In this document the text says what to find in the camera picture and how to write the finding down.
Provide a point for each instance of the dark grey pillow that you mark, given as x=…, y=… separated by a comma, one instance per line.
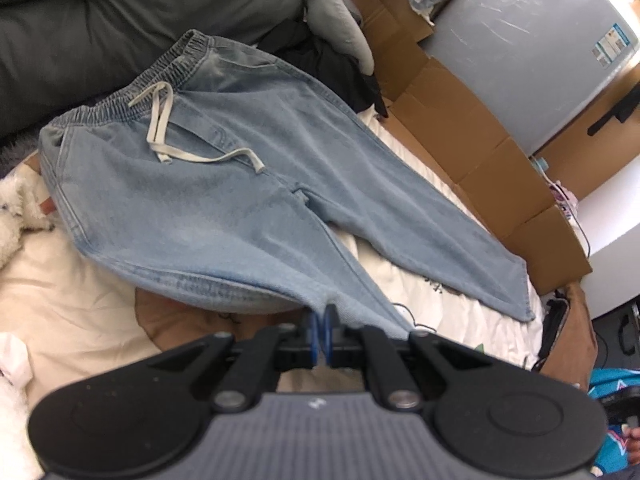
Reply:
x=100, y=20

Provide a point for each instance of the white fluffy plush toy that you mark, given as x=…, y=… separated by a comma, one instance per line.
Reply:
x=15, y=210

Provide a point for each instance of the black clothing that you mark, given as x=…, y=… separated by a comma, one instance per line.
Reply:
x=335, y=75

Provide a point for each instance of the light blue denim pants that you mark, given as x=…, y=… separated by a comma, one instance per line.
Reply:
x=225, y=200

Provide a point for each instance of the grey neck pillow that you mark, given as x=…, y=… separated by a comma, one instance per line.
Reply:
x=335, y=15

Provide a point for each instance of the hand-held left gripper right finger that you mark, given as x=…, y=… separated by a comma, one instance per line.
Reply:
x=330, y=335

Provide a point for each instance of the teal printed blanket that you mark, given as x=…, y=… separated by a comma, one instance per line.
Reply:
x=610, y=390

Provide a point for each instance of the upright cardboard panel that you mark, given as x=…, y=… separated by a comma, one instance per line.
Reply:
x=590, y=155

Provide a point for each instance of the flattened cardboard sheet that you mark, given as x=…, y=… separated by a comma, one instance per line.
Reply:
x=450, y=125

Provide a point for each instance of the grey plastic-wrapped appliance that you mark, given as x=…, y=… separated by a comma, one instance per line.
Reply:
x=525, y=50

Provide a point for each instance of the cream printed bed sheet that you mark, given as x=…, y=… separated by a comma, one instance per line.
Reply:
x=75, y=300

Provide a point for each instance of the pink and white packets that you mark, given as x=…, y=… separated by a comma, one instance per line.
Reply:
x=565, y=200

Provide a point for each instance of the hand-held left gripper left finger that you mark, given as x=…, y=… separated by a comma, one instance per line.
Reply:
x=314, y=337

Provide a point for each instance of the person's right forearm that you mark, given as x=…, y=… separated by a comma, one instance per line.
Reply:
x=580, y=330

